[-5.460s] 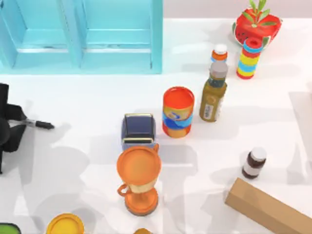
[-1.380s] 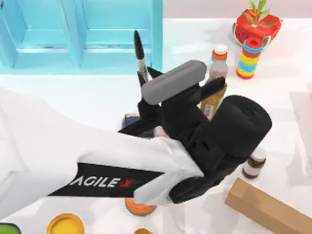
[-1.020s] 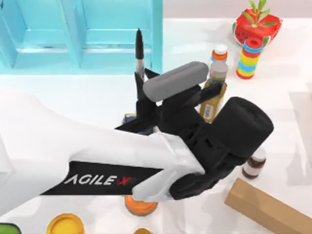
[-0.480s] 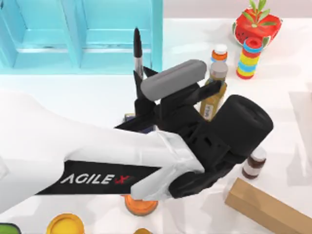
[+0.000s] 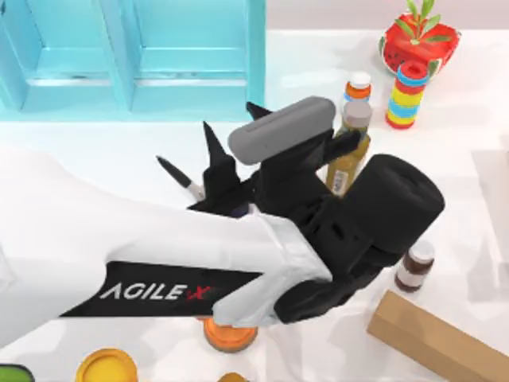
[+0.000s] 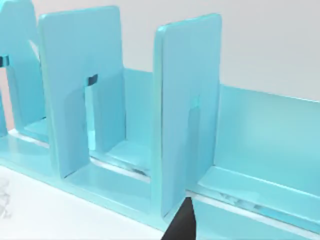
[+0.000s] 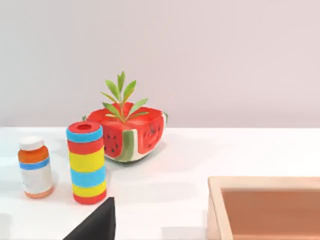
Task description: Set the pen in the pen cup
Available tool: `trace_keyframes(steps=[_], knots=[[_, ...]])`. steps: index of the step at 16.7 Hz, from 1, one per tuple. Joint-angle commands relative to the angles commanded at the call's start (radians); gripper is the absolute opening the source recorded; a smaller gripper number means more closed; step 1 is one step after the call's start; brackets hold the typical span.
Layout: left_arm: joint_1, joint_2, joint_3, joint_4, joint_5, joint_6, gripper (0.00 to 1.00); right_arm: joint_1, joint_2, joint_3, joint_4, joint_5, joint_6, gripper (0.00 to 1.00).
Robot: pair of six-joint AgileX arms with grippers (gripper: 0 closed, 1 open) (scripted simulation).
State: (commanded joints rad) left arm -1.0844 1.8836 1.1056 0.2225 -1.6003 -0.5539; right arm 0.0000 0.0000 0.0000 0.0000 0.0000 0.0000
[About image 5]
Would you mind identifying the pale grey rounded box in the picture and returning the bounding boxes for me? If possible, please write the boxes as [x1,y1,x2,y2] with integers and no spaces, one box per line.
[227,95,337,165]

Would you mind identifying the light blue rack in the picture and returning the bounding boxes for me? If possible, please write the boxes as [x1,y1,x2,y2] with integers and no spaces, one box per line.
[0,0,266,123]

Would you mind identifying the black pen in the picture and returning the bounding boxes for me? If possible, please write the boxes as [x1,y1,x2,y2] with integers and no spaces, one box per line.
[156,155,204,199]

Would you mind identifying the brown bottle with white cap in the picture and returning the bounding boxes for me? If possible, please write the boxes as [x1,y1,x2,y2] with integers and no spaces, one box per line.
[394,240,436,294]

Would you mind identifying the olive bottle with grey cap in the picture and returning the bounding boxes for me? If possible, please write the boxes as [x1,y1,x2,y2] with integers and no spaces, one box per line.
[325,101,374,198]

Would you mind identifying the brown cardboard box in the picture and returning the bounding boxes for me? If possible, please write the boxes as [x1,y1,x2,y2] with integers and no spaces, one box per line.
[366,289,509,382]

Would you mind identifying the green and black container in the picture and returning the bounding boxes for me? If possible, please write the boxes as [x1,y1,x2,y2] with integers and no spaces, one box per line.
[0,362,33,382]

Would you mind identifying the orange bottle with white cap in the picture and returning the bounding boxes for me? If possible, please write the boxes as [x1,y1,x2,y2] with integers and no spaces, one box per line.
[342,71,374,108]

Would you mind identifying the red plant pot with plant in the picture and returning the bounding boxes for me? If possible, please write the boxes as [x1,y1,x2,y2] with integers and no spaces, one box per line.
[377,0,463,83]

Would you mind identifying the stack of coloured rings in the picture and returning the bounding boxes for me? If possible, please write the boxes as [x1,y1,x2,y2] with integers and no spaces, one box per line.
[384,61,433,131]

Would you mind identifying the yellow round lid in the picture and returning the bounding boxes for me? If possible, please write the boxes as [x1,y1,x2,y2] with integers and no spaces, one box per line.
[76,348,140,382]

